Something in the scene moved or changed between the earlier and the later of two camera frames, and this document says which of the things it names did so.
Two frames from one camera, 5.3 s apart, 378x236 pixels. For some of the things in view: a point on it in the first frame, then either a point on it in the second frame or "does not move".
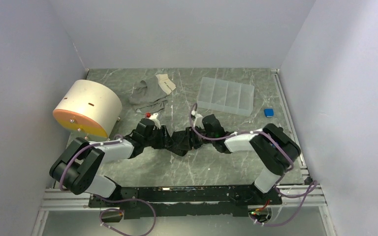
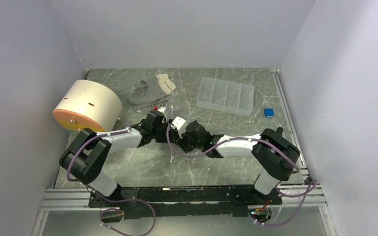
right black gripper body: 208,135 -> 187,145
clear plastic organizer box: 226,96 does not move
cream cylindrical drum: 89,108 does not move
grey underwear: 149,94 does not move
